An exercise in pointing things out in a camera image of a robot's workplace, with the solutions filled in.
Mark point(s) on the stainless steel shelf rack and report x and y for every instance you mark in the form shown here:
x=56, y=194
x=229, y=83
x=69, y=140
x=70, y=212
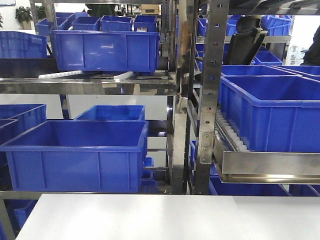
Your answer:
x=188, y=212

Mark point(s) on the blue bin upper shelf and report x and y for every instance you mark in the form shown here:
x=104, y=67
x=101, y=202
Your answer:
x=106, y=51

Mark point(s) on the black office chair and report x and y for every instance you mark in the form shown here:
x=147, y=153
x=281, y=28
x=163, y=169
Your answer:
x=246, y=42

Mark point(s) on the blue bin at left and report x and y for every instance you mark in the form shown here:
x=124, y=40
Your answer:
x=79, y=156

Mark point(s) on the large blue bin on rack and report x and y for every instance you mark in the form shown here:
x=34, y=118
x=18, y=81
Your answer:
x=273, y=113

